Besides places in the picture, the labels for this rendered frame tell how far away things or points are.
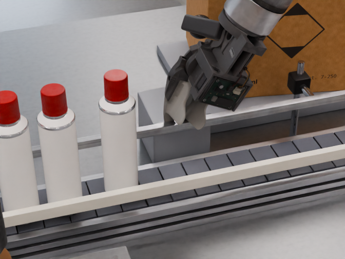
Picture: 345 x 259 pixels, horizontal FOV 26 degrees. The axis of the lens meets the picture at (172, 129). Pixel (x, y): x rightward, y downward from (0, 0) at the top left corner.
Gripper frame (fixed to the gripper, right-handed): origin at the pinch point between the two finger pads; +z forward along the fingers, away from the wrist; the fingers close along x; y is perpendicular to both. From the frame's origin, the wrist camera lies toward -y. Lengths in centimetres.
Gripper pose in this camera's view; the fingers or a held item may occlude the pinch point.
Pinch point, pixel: (171, 118)
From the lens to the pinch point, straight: 114.6
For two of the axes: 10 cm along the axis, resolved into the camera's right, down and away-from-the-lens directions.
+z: -4.8, 7.2, 4.9
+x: 8.3, 2.0, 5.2
